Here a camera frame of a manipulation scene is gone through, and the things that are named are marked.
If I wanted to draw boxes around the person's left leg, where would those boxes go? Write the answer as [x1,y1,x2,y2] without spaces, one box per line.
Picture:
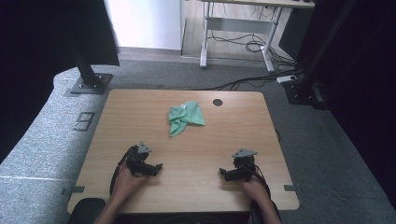
[67,197,107,224]

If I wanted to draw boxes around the black metal stand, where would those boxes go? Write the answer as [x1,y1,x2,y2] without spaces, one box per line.
[282,0,358,110]
[65,29,114,95]

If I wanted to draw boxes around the green microfibre cloth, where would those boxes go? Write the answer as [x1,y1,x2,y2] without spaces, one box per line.
[168,100,206,138]

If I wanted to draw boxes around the white power strip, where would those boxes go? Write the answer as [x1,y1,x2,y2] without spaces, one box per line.
[276,74,299,85]

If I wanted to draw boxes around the person's left hand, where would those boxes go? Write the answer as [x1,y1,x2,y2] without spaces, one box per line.
[111,162,149,202]

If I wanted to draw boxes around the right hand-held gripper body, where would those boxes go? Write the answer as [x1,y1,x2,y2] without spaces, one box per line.
[231,147,259,181]

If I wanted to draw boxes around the black floor cables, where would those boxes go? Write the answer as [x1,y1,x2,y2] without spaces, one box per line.
[202,31,307,91]

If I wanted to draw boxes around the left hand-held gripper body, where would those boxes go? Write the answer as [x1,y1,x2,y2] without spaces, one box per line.
[125,141,153,177]

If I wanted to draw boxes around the person's right hand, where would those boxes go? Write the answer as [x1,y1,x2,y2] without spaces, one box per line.
[238,176,271,204]

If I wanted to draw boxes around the black curtain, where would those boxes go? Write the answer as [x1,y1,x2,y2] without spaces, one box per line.
[295,0,396,209]
[0,0,120,164]

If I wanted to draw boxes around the black box under desk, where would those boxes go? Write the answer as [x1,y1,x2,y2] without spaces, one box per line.
[277,7,313,61]

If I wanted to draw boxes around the white desk frame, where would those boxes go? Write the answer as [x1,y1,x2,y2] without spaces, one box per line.
[199,0,316,74]

